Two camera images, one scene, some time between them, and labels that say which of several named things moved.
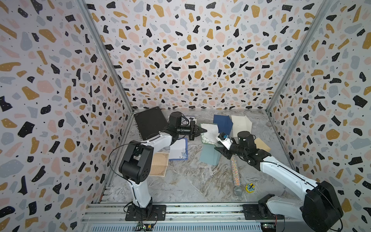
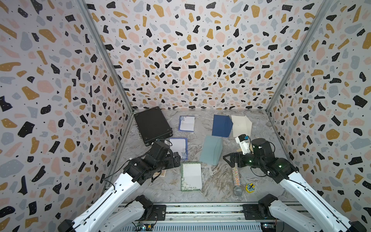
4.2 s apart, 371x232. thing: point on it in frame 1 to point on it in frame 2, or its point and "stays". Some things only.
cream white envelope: x=241 y=123 stays
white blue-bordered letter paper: x=178 y=150 stays
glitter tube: x=237 y=188 stays
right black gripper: x=223 y=151 to x=238 y=155
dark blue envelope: x=224 y=123 stays
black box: x=150 y=122 stays
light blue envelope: x=209 y=155 stays
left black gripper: x=194 y=132 to x=172 y=163
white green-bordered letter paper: x=209 y=137 to x=191 y=176
